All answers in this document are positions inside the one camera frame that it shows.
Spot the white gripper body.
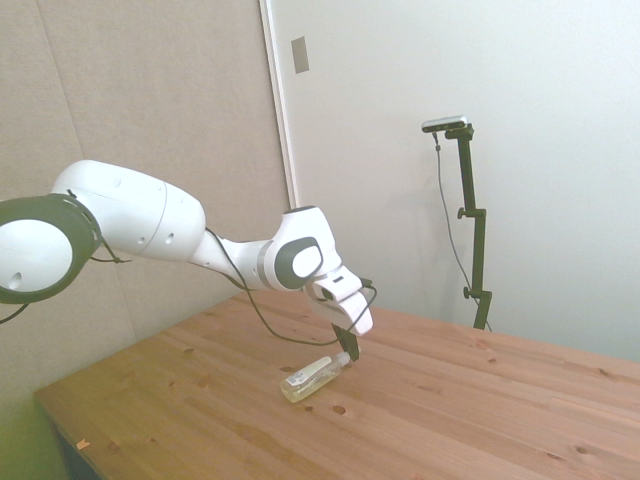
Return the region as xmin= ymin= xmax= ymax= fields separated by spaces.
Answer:
xmin=306 ymin=290 xmax=376 ymax=337

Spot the clear sanitizer bottle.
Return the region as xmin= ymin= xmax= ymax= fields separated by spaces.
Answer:
xmin=278 ymin=350 xmax=353 ymax=403

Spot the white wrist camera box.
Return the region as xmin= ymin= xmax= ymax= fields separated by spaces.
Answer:
xmin=310 ymin=268 xmax=367 ymax=304

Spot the black camera stand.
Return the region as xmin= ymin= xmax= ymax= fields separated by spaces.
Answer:
xmin=444 ymin=124 xmax=494 ymax=331

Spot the white door frame trim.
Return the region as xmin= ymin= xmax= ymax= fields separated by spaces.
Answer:
xmin=257 ymin=0 xmax=303 ymax=211

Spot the silver camera on stand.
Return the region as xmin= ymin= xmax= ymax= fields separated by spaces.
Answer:
xmin=421 ymin=114 xmax=470 ymax=135

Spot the grey wall plate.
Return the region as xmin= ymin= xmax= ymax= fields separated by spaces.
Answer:
xmin=290 ymin=35 xmax=311 ymax=76

